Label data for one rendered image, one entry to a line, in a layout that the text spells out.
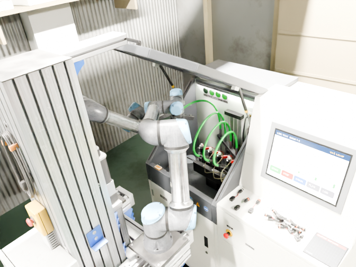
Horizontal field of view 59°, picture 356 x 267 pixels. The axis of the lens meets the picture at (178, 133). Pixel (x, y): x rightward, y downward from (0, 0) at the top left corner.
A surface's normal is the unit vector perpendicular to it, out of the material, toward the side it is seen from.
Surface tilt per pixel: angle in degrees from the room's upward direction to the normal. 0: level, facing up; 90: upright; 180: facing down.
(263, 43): 90
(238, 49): 90
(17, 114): 90
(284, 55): 90
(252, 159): 76
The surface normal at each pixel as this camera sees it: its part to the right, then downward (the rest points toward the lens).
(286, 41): -0.65, 0.44
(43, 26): 0.75, 0.29
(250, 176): -0.72, 0.20
